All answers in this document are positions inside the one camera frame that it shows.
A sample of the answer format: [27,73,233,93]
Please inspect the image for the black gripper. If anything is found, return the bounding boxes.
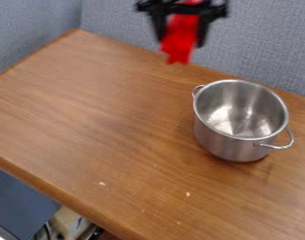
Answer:
[134,0,229,48]

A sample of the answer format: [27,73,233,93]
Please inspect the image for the red plastic block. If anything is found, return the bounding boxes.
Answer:
[160,10,201,65]

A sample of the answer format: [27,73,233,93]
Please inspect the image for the stainless steel pot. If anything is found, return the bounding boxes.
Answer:
[193,80,295,162]

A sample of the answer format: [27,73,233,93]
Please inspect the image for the beige box under table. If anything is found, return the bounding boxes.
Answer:
[50,206,94,240]

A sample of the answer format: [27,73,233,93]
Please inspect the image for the black cables under table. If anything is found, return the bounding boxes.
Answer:
[33,219,53,240]

